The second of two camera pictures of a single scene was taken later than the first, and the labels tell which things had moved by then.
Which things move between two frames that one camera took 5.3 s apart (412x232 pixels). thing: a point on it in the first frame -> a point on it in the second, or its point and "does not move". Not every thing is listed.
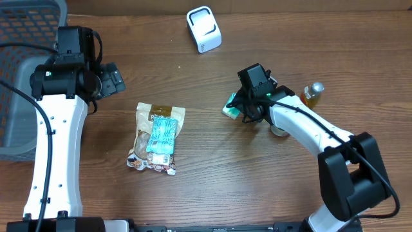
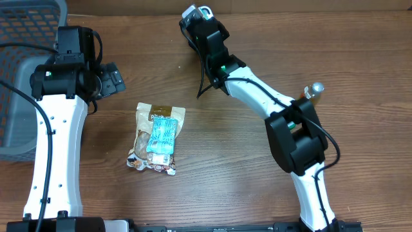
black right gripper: [257, 117] -> [226, 34]
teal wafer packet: [163, 135] does not move
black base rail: [297, 227] does not move
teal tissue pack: [232, 112] -> [206, 11]
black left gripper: [111, 78] does not move
